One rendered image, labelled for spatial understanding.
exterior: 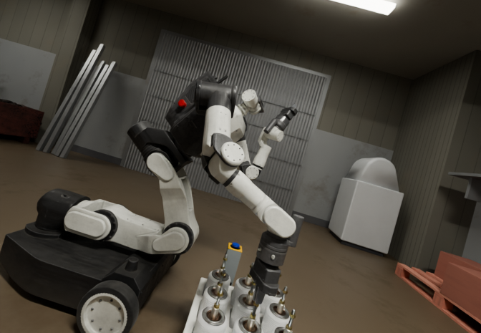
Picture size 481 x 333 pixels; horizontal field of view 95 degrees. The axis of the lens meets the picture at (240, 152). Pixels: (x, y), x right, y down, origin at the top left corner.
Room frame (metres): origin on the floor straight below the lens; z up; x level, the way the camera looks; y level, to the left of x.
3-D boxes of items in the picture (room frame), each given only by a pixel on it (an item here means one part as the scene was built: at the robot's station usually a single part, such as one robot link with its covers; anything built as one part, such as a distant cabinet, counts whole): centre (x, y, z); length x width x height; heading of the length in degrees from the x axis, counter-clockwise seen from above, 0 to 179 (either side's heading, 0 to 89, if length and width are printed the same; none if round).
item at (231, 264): (1.11, -0.11, 0.16); 0.07 x 0.07 x 0.31; 0
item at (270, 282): (0.70, -0.18, 0.45); 0.13 x 0.10 x 0.12; 22
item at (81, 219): (1.06, 0.55, 0.28); 0.21 x 0.20 x 0.13; 88
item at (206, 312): (0.70, -0.06, 0.25); 0.08 x 0.08 x 0.01
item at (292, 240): (0.71, -0.19, 0.57); 0.11 x 0.11 x 0.11; 5
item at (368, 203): (3.27, -1.99, 0.65); 0.66 x 0.59 x 1.30; 88
